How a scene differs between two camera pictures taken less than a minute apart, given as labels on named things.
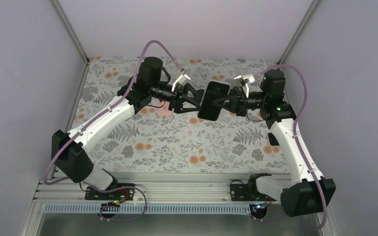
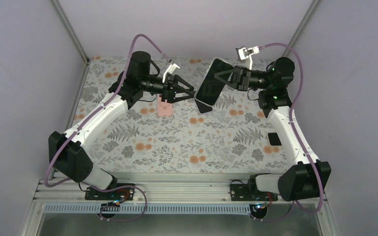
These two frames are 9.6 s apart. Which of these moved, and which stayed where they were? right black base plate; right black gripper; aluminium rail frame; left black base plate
Moved: right black gripper
Stayed: right black base plate; aluminium rail frame; left black base plate
